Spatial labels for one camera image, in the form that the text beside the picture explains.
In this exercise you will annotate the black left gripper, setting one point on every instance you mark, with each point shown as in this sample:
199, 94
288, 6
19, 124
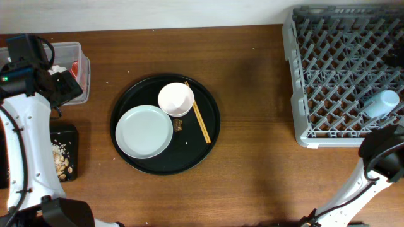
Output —
71, 88

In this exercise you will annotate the white tissue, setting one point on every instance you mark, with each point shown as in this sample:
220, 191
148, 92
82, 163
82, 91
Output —
56, 69

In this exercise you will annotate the red strawberry snack wrapper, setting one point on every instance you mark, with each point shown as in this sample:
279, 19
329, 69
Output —
74, 69

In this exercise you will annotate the light blue cup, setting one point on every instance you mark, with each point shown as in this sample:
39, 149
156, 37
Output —
381, 104

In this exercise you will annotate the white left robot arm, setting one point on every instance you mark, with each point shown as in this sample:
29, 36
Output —
36, 197

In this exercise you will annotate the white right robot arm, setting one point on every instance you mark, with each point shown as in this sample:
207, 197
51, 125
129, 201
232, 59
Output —
380, 165

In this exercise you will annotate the grey dishwasher rack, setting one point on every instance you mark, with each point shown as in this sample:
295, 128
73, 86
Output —
337, 60

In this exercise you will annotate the clear plastic bin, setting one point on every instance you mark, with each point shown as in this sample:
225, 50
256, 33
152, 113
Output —
71, 53

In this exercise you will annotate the black rectangular food bin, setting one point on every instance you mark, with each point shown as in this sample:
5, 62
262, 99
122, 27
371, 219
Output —
65, 134

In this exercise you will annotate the pile of rice and seeds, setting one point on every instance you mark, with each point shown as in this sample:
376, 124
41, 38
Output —
62, 162

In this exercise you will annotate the light grey plate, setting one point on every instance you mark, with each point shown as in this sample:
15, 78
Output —
144, 131

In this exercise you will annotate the white pink bowl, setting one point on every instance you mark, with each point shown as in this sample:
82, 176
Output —
176, 99

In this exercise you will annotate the brown food scrap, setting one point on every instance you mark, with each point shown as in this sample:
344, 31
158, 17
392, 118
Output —
177, 125

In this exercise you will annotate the wooden chopstick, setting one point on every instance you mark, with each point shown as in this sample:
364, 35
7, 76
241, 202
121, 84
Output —
199, 113
199, 123

